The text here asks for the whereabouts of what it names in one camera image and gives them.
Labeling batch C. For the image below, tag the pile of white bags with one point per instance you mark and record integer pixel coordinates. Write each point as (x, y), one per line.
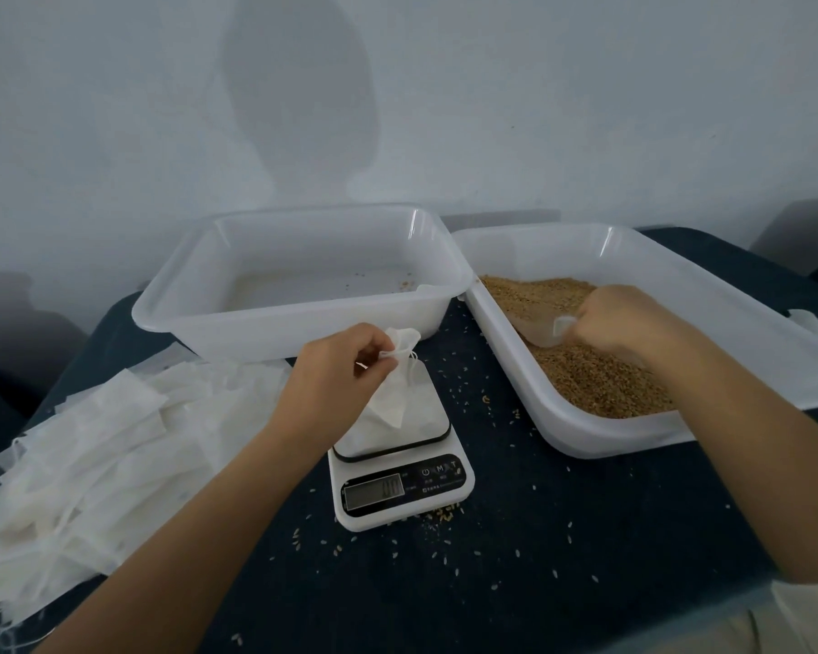
(96, 463)

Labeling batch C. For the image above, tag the white mesh bag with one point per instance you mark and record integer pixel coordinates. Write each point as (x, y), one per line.
(393, 395)

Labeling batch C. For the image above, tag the brown grain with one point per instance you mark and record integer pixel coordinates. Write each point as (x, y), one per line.
(593, 381)

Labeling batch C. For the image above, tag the white plastic tub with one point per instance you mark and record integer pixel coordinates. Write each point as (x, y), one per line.
(300, 327)

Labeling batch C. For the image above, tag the white digital kitchen scale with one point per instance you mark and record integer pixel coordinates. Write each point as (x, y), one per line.
(402, 490)

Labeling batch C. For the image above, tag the white sleeve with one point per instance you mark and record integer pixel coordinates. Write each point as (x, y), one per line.
(811, 617)

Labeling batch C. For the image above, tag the clear plastic scoop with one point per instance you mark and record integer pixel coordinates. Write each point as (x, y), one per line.
(543, 328)

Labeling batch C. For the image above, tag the person's right hand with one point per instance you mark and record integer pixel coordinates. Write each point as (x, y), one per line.
(627, 320)

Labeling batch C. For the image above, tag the white tray of grain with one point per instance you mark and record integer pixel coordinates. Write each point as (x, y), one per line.
(573, 432)

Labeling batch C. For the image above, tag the person's right forearm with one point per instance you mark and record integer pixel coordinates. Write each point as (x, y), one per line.
(764, 442)

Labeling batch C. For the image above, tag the person's left hand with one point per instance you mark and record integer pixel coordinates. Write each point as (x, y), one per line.
(327, 388)

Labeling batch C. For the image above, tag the person's left forearm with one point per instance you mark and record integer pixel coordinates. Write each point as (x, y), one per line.
(177, 551)

